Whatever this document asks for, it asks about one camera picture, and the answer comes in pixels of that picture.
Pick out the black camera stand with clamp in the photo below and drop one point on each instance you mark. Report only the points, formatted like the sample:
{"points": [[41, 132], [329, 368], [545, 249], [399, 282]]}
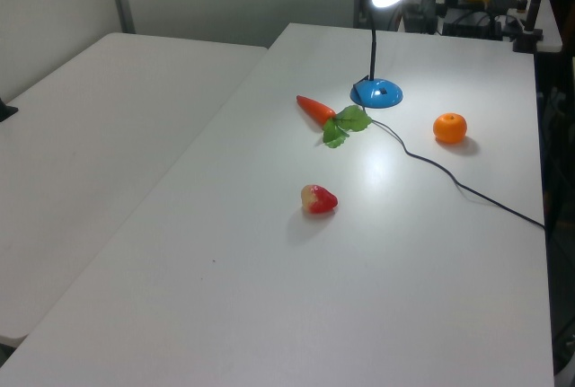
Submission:
{"points": [[534, 5]]}

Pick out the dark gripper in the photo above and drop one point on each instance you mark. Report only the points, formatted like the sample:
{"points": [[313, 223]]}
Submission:
{"points": [[421, 13]]}

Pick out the orange toy carrot with leaves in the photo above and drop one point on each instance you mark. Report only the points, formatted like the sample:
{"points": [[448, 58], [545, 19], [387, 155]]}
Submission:
{"points": [[316, 109]]}

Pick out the red toy strawberry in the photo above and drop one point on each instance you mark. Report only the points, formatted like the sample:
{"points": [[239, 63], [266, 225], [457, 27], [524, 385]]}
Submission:
{"points": [[321, 200]]}

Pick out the black table clamp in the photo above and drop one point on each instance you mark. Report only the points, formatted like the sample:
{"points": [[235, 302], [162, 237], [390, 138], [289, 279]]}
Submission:
{"points": [[5, 111]]}

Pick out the orange toy tangerine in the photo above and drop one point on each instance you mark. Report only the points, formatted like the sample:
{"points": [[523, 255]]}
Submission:
{"points": [[449, 128]]}

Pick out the blue desk lamp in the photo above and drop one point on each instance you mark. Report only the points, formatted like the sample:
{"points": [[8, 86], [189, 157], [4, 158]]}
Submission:
{"points": [[376, 94]]}

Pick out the black equipment box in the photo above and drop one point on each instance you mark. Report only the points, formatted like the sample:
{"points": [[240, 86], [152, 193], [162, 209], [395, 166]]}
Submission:
{"points": [[471, 25]]}

